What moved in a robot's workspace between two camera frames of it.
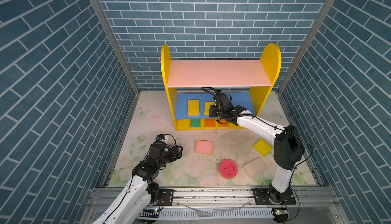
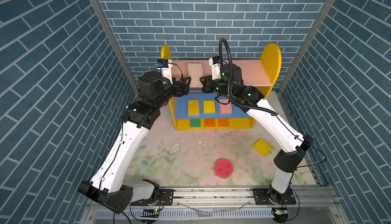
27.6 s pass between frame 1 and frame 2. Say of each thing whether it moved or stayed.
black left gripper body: moved
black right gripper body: moved
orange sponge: stayed
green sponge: stayed
